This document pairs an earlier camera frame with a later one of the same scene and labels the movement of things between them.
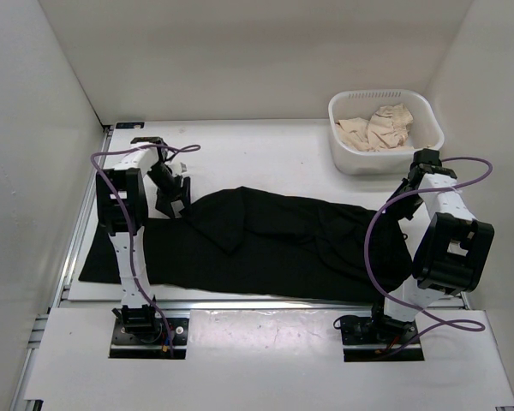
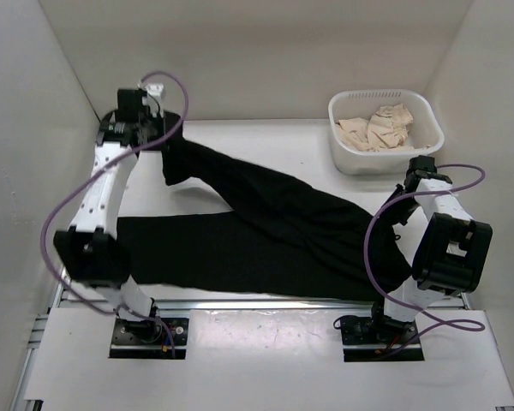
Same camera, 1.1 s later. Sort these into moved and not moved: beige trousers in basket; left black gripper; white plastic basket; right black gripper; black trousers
Moved: left black gripper; black trousers
Not moved: right black gripper; white plastic basket; beige trousers in basket
